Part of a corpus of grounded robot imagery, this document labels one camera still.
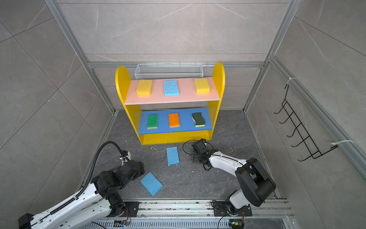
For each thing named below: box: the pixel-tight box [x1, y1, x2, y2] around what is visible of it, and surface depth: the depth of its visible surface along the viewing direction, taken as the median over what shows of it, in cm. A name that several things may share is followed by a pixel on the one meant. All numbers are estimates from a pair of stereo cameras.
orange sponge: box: [168, 112, 181, 128], surface depth 95 cm
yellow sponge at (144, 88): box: [136, 79, 153, 97], surface depth 73 cm
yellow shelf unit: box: [115, 62, 226, 146], surface depth 79 cm
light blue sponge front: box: [139, 171, 164, 197], surface depth 82 cm
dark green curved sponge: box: [192, 112, 206, 128], surface depth 95 cm
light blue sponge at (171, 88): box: [163, 79, 180, 97], surface depth 75 cm
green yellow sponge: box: [146, 113, 159, 129], surface depth 94 cm
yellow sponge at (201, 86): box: [194, 78, 211, 94], surface depth 75 cm
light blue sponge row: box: [166, 145, 180, 166], surface depth 94 cm
